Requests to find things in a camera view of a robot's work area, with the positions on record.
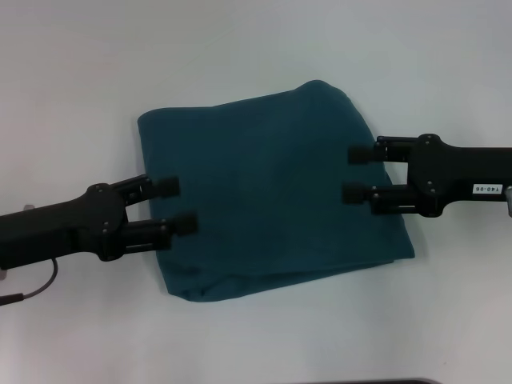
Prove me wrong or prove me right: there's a teal t-shirt with FREE print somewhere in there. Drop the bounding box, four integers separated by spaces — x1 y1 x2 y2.
136 78 418 304

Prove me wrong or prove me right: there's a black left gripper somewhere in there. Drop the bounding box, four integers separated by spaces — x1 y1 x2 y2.
0 173 200 270

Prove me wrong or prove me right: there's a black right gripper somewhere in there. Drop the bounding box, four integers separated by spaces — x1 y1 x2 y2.
342 133 512 219

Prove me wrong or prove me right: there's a left gripper cable with plug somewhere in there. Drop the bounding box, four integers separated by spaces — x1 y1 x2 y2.
0 258 59 308

